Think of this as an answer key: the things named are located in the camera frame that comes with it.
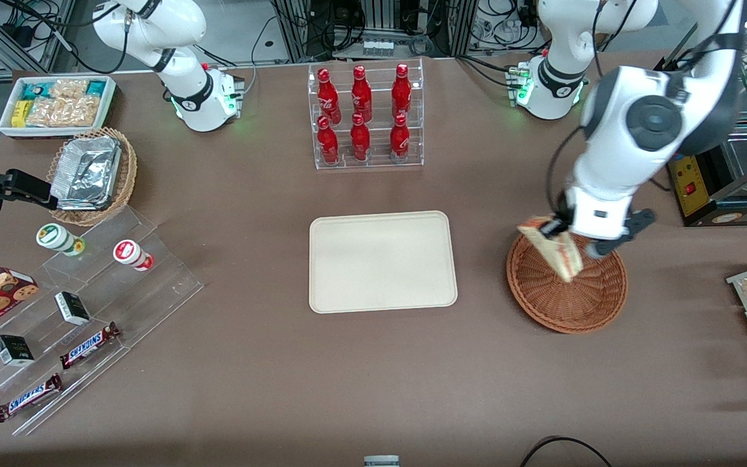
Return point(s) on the triangle sandwich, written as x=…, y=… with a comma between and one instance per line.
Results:
x=561, y=257

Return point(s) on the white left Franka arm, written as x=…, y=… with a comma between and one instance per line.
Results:
x=607, y=168

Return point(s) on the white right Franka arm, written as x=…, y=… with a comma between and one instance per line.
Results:
x=192, y=97

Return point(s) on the silver foil tray stack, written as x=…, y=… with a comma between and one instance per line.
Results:
x=88, y=172

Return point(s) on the brown round wicker basket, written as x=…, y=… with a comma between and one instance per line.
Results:
x=555, y=308

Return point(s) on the light tan wicker basket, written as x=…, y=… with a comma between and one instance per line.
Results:
x=128, y=175

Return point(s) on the beige plastic tray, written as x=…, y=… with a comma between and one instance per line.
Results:
x=383, y=263

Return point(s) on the green lid yogurt cup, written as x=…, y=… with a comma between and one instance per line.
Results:
x=56, y=237

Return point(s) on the white rectangular snack bin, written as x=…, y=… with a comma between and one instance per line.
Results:
x=56, y=133

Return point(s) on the yellow snack packet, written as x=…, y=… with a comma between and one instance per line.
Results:
x=20, y=113

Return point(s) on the teal snack packet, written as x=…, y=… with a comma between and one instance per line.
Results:
x=35, y=91
x=96, y=87

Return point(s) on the red lid yogurt cup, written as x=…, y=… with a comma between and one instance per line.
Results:
x=128, y=253

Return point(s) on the small black carton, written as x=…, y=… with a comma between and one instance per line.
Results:
x=72, y=309
x=13, y=351

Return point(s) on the clear acrylic stepped shelf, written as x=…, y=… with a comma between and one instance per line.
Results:
x=153, y=295

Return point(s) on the Snickers chocolate bar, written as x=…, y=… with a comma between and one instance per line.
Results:
x=88, y=346
x=28, y=397

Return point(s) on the red cola bottle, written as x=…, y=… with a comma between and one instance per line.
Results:
x=360, y=139
x=328, y=96
x=361, y=94
x=400, y=139
x=328, y=144
x=401, y=91

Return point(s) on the clear acrylic bottle rack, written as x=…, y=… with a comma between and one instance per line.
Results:
x=379, y=163

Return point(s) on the white power strip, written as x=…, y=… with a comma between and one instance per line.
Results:
x=379, y=47

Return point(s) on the small grey device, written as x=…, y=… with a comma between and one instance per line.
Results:
x=381, y=462

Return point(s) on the aluminium frame rack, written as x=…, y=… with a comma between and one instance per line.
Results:
x=296, y=32
x=56, y=26

